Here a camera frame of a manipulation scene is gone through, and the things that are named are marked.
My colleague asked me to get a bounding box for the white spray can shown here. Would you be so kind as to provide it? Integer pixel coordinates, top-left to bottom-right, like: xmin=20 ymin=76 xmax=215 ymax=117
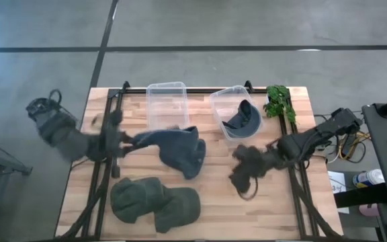
xmin=352 ymin=169 xmax=386 ymax=189

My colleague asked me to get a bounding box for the dark blue fabric hat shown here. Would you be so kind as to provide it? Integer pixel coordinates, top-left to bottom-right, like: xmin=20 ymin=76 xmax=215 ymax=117
xmin=131 ymin=126 xmax=207 ymax=180

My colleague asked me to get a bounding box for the empty clear plastic bin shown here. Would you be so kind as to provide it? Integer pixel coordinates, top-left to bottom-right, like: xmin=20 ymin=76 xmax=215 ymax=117
xmin=146 ymin=81 xmax=191 ymax=131

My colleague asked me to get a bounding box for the pink object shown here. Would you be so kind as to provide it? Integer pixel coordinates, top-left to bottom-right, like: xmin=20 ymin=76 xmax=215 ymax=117
xmin=359 ymin=203 xmax=381 ymax=218

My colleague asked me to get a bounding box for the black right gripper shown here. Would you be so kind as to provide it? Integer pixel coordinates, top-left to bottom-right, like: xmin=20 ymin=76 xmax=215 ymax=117
xmin=228 ymin=144 xmax=284 ymax=194

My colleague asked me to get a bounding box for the white paper sheet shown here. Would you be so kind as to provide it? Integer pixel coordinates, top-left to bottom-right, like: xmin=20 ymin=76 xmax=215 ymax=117
xmin=327 ymin=170 xmax=351 ymax=215

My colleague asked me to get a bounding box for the small green plant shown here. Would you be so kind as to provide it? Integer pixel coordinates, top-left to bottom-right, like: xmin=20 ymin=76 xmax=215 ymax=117
xmin=263 ymin=85 xmax=297 ymax=124

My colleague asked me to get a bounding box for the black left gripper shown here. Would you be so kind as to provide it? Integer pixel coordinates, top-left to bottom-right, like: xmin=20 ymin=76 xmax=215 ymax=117
xmin=95 ymin=109 xmax=139 ymax=161

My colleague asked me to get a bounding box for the yellow cable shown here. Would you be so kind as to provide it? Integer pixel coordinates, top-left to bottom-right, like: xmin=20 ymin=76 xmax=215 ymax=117
xmin=338 ymin=131 xmax=371 ymax=159

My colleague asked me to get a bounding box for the navy visor cap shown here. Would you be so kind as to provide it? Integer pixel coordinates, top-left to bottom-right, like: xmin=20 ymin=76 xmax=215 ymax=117
xmin=222 ymin=99 xmax=262 ymax=138

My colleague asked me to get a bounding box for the olive green cap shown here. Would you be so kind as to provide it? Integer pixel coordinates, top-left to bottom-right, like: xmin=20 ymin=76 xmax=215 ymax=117
xmin=110 ymin=177 xmax=202 ymax=234

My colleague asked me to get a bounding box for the black cable bundle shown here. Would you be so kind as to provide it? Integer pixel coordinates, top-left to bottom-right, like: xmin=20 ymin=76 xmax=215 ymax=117
xmin=313 ymin=113 xmax=370 ymax=165

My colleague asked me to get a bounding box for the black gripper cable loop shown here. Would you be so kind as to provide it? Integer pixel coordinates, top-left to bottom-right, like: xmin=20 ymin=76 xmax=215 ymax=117
xmin=236 ymin=176 xmax=259 ymax=202

